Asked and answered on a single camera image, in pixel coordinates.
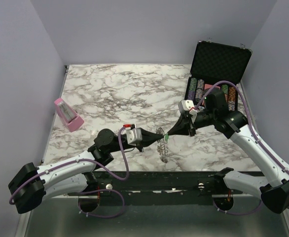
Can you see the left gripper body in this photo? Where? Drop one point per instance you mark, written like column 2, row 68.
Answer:
column 129, row 146

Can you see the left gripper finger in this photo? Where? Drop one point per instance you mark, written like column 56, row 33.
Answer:
column 147, row 141
column 146, row 133

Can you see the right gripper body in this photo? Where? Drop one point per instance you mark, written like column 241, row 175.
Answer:
column 204, row 118

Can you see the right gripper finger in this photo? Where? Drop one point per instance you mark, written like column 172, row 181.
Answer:
column 185, row 134
column 182, row 125

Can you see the metal key ring disc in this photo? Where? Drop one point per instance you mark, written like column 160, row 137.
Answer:
column 162, row 147

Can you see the green tagged key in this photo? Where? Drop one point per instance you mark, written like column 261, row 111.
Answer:
column 166, row 138

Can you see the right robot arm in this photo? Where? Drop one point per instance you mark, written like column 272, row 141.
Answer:
column 273, row 187

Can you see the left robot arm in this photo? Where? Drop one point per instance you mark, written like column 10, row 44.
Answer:
column 33, row 184

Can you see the pink playing card deck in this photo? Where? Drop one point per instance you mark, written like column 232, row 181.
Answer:
column 207, row 86

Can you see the black poker chip case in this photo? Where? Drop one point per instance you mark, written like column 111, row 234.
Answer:
column 214, row 62

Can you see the pink metronome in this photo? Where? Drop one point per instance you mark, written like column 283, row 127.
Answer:
column 69, row 117

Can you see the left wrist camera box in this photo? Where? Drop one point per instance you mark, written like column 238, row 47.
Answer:
column 134, row 136

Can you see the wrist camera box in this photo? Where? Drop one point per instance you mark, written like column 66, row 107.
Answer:
column 134, row 136
column 187, row 106

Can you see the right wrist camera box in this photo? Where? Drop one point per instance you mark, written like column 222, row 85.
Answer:
column 187, row 106

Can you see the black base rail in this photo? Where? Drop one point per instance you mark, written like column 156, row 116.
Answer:
column 160, row 188

